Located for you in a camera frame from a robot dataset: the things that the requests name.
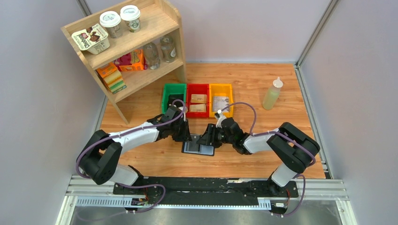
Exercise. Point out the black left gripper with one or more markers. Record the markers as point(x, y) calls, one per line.
point(185, 131)

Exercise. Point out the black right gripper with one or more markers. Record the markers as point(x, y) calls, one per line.
point(211, 135)

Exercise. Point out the black card holder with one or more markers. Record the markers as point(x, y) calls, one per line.
point(191, 147)

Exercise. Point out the black credit cards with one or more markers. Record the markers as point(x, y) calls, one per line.
point(173, 97)

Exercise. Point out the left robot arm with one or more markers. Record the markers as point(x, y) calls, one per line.
point(99, 160)

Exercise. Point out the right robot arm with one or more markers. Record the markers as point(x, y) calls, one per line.
point(295, 149)

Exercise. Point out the silver patterned cards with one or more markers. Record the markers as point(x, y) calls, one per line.
point(220, 102)

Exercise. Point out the red plastic bin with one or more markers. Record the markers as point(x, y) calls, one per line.
point(195, 88)

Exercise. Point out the yellow plastic bin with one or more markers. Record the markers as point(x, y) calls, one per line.
point(217, 89)

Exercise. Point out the green plastic bin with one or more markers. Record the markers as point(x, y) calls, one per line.
point(172, 88)

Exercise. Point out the green squeeze bottle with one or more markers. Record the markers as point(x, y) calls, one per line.
point(272, 94)

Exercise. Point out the orange snack box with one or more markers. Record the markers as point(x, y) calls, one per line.
point(133, 61)

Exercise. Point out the clear glass jar right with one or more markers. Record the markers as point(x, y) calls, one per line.
point(168, 48)

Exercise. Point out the green yellow sponge pack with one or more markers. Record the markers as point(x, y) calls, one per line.
point(114, 82)

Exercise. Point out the wooden shelf unit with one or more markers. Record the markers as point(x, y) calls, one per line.
point(158, 18)

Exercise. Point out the chocolate pudding tub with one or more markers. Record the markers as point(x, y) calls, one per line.
point(93, 39)

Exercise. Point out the right white lidded cup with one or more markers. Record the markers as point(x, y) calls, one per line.
point(131, 15)

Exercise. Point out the white lidded cup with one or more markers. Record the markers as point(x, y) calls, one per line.
point(111, 20)
point(131, 15)

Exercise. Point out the left white lidded cup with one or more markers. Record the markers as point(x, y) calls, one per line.
point(111, 20)

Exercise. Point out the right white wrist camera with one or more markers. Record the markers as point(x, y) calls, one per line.
point(220, 118)

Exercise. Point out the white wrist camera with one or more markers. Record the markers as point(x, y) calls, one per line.
point(185, 115)
point(220, 118)

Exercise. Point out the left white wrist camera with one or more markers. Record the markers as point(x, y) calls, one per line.
point(185, 115)

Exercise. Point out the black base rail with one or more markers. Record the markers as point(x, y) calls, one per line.
point(250, 187)

